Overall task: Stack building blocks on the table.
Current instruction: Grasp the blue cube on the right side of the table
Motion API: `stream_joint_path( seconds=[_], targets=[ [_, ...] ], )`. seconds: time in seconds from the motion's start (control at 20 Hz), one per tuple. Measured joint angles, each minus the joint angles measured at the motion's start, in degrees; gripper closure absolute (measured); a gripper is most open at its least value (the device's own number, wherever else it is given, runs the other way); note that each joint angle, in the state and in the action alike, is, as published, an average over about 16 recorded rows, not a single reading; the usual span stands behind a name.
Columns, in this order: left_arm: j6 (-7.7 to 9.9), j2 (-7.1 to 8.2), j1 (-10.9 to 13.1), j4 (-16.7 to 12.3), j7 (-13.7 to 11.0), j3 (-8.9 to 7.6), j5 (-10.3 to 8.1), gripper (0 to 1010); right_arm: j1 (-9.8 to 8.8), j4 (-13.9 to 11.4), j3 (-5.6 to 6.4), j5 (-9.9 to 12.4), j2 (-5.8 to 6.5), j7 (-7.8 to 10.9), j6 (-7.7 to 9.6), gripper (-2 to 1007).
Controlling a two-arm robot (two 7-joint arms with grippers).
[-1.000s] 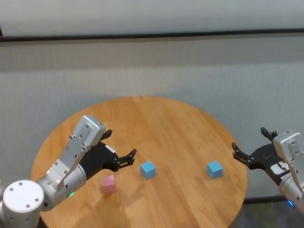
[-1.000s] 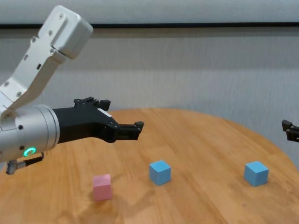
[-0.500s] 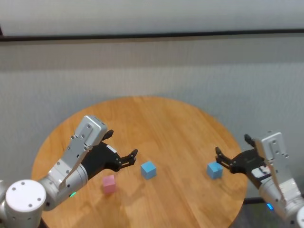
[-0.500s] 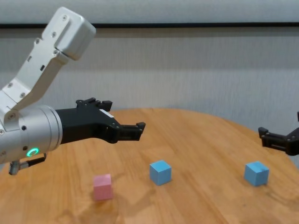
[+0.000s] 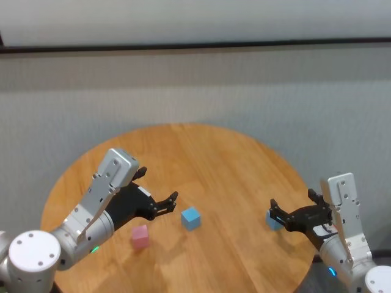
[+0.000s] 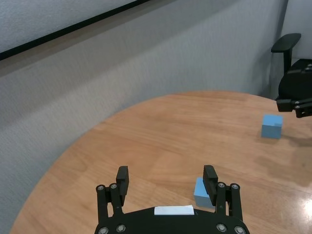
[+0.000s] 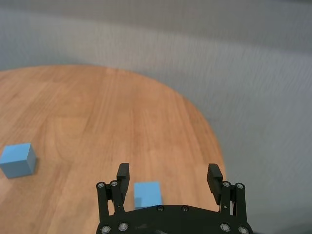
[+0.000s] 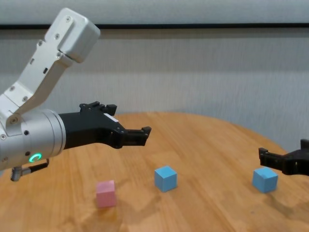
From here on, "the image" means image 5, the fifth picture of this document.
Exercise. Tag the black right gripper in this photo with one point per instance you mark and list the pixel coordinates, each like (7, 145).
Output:
(311, 219)

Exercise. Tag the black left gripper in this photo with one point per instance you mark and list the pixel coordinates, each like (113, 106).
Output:
(131, 204)

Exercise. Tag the blue building block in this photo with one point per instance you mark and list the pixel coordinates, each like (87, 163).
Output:
(191, 218)
(273, 225)

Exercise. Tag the pink building block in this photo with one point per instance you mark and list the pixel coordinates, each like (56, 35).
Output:
(140, 238)

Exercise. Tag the black wall strip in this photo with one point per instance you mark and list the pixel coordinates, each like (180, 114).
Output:
(195, 45)

